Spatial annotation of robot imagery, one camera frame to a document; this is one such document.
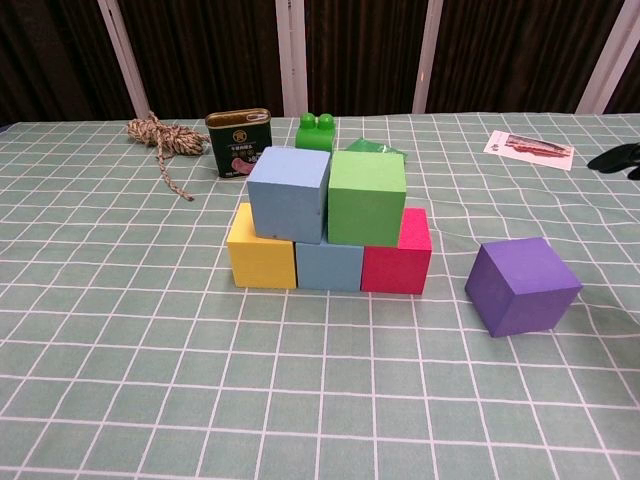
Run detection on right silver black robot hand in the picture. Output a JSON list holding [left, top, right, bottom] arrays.
[[587, 142, 640, 181]]

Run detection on purple foam cube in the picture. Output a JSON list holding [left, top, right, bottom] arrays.
[[464, 236, 584, 338]]

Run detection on magenta foam cube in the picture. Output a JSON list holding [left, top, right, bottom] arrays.
[[359, 207, 433, 295]]

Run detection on green foam cube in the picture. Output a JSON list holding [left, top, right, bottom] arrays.
[[327, 151, 407, 248]]

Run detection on light blue foam cube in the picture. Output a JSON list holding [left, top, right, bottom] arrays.
[[246, 146, 332, 245], [294, 232, 365, 292]]

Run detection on yellow foam cube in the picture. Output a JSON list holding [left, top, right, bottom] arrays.
[[226, 202, 297, 290]]

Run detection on green foil sachet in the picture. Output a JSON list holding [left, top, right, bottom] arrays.
[[344, 138, 409, 164]]

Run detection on green toy building brick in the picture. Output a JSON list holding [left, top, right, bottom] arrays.
[[294, 112, 336, 153]]

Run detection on green checked tablecloth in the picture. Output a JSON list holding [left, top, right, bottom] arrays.
[[0, 112, 640, 480]]

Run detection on dark green luncheon meat can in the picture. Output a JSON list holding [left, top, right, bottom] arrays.
[[205, 108, 276, 179]]

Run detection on white metal frame post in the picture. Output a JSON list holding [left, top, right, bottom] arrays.
[[412, 0, 446, 115], [97, 0, 151, 120], [574, 0, 640, 115], [274, 0, 309, 119]]

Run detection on braided brown white rope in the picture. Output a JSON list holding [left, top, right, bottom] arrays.
[[125, 110, 211, 202]]

